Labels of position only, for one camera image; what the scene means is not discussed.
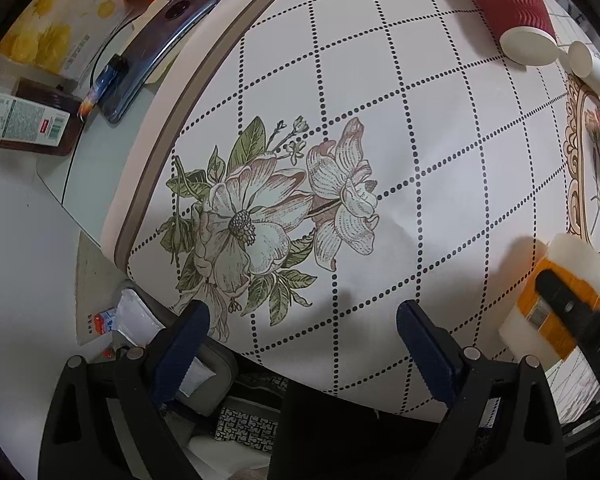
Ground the white printed mug upper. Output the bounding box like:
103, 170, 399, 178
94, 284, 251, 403
567, 41, 600, 97

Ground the orange and white cup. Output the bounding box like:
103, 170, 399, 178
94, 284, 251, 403
498, 233, 600, 370

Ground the yellow patterned snack bag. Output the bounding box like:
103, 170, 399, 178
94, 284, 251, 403
0, 0, 129, 81

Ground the dark brown box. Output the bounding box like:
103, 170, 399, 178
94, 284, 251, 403
0, 78, 84, 157

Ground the blue lighter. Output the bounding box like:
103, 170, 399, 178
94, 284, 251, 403
78, 54, 129, 124

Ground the green white medicine box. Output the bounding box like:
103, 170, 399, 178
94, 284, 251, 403
0, 92, 71, 148

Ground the purple smartphone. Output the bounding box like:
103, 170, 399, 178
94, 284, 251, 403
98, 0, 220, 124

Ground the floral checked tablecloth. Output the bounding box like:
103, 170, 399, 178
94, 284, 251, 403
100, 0, 600, 420

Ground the grey open bag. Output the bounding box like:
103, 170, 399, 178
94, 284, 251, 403
109, 286, 292, 480

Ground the red ribbed paper cup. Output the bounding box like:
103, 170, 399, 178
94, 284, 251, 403
476, 0, 558, 66

